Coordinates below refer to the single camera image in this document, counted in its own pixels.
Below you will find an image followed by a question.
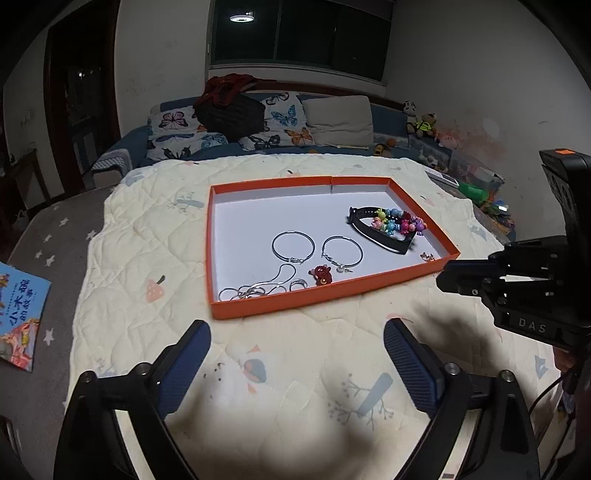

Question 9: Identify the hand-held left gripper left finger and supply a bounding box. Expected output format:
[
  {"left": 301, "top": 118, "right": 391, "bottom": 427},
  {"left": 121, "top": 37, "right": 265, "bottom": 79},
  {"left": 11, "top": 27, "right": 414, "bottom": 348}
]
[{"left": 53, "top": 319, "right": 212, "bottom": 480}]

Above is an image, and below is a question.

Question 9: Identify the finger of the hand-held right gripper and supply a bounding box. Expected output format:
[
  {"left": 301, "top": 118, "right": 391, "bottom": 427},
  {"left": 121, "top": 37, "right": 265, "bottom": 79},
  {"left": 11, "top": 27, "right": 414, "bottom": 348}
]
[
  {"left": 436, "top": 270, "right": 498, "bottom": 297},
  {"left": 443, "top": 257, "right": 509, "bottom": 278}
]

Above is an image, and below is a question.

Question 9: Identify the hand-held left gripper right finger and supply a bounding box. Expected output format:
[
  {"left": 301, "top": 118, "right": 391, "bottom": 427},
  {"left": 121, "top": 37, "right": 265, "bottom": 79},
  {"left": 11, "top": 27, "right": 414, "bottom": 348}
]
[{"left": 383, "top": 318, "right": 543, "bottom": 480}]

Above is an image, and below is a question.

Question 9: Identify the black watch band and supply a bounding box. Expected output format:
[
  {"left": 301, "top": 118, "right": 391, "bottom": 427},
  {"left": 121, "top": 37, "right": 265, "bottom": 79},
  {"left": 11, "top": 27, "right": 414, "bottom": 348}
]
[{"left": 347, "top": 205, "right": 419, "bottom": 256}]

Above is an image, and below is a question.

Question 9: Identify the colourful bead bracelet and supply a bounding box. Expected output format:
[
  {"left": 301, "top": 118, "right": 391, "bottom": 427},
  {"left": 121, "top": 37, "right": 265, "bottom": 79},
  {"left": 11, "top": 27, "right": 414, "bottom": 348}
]
[{"left": 369, "top": 208, "right": 428, "bottom": 237}]

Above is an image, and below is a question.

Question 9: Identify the red knot ornament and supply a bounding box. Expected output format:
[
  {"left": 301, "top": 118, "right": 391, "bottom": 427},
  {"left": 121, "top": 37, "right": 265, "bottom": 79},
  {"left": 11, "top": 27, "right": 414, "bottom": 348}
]
[{"left": 308, "top": 264, "right": 334, "bottom": 286}]

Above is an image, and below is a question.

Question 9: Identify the silver hoop earring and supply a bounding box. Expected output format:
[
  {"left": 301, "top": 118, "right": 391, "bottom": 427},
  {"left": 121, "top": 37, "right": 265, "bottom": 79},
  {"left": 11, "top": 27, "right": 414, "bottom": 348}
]
[
  {"left": 320, "top": 235, "right": 365, "bottom": 273},
  {"left": 271, "top": 231, "right": 317, "bottom": 265}
]

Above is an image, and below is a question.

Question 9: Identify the orange shallow tray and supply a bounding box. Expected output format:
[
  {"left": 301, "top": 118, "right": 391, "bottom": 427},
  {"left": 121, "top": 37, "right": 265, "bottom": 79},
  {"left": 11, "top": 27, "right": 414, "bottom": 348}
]
[{"left": 206, "top": 175, "right": 461, "bottom": 320}]

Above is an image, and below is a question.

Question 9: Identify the person's right hand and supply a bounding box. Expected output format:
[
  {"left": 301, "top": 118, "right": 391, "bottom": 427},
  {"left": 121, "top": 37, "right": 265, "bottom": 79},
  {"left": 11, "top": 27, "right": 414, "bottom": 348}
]
[{"left": 553, "top": 347, "right": 583, "bottom": 376}]

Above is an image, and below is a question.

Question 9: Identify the green toy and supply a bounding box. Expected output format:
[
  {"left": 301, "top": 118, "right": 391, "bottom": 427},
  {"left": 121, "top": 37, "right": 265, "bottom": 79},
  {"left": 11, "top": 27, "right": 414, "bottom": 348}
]
[{"left": 457, "top": 182, "right": 491, "bottom": 204}]

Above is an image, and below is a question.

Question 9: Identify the long white patterned box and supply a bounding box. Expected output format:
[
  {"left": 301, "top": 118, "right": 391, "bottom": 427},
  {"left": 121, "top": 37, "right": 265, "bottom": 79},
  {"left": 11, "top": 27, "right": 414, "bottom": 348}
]
[{"left": 424, "top": 168, "right": 461, "bottom": 188}]

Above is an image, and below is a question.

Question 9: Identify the pile of toys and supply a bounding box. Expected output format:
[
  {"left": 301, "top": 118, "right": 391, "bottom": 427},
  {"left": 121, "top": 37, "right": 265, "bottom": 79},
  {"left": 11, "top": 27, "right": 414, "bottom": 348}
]
[{"left": 406, "top": 131, "right": 516, "bottom": 232}]

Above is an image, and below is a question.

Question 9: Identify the cream printed quilt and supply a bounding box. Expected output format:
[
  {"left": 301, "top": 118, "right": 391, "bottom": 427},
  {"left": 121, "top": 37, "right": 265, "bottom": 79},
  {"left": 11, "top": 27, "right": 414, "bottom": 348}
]
[{"left": 69, "top": 154, "right": 573, "bottom": 480}]

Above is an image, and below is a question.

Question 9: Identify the plush toy with yellow vest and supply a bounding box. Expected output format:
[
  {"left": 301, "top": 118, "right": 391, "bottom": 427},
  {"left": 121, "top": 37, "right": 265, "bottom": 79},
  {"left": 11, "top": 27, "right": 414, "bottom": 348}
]
[{"left": 413, "top": 113, "right": 440, "bottom": 140}]

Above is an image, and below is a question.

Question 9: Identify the panda plush toy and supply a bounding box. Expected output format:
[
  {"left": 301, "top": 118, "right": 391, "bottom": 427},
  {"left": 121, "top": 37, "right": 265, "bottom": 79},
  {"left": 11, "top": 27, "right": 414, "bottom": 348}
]
[{"left": 401, "top": 100, "right": 419, "bottom": 135}]

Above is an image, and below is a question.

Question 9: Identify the children's picture book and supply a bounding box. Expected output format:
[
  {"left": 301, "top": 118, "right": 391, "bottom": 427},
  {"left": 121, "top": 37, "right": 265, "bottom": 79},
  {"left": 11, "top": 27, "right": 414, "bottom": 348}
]
[{"left": 0, "top": 261, "right": 52, "bottom": 373}]

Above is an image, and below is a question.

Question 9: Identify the grey star-print mat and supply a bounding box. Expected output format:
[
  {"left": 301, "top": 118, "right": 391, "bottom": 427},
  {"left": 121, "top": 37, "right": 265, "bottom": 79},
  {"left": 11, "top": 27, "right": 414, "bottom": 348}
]
[{"left": 0, "top": 180, "right": 126, "bottom": 462}]

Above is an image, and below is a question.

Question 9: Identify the beige pillow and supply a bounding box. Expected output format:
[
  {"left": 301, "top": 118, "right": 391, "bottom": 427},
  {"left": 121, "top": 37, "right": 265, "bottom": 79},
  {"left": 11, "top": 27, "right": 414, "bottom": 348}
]
[{"left": 302, "top": 95, "right": 374, "bottom": 148}]

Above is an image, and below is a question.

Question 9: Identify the grey checked blanket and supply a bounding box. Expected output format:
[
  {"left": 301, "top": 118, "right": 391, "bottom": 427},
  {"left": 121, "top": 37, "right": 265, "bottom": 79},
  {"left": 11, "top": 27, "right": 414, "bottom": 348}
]
[{"left": 91, "top": 150, "right": 133, "bottom": 179}]

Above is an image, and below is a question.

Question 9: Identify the blue sofa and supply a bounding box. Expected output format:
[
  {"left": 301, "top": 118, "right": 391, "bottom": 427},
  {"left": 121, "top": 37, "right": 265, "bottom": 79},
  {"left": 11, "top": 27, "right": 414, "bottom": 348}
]
[{"left": 91, "top": 93, "right": 416, "bottom": 172}]

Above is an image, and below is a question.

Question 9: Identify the butterfly print pillow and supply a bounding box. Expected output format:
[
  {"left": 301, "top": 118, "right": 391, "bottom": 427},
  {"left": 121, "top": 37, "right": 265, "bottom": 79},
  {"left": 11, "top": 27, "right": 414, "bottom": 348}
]
[
  {"left": 147, "top": 104, "right": 228, "bottom": 161},
  {"left": 237, "top": 91, "right": 315, "bottom": 151}
]

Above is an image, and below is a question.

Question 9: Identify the black quilted bag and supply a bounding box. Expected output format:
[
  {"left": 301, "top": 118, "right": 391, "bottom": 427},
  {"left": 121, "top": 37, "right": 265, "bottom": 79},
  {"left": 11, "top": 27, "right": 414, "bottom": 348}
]
[{"left": 193, "top": 93, "right": 267, "bottom": 142}]

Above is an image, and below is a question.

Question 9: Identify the dark window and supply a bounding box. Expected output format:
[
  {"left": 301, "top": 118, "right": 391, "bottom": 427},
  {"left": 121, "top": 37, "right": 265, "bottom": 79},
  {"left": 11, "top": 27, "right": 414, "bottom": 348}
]
[{"left": 209, "top": 0, "right": 396, "bottom": 85}]

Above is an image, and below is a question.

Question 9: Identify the dark wooden door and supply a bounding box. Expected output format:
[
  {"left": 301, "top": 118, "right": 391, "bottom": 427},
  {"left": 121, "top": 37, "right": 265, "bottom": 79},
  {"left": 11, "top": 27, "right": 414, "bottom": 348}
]
[{"left": 43, "top": 25, "right": 122, "bottom": 197}]

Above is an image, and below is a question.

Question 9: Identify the red cloth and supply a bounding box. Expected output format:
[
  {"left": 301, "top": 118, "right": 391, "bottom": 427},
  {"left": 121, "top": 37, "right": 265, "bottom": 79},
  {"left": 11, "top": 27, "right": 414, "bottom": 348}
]
[{"left": 204, "top": 73, "right": 260, "bottom": 108}]

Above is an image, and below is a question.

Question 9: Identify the black cable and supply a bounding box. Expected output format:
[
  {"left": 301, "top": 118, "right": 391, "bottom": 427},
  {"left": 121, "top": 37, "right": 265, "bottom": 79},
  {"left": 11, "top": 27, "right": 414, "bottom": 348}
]
[{"left": 525, "top": 368, "right": 576, "bottom": 417}]

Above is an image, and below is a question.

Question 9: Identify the silver chain necklace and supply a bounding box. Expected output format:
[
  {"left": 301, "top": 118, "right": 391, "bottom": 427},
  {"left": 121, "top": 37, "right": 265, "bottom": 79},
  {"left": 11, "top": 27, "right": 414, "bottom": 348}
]
[{"left": 218, "top": 264, "right": 296, "bottom": 304}]

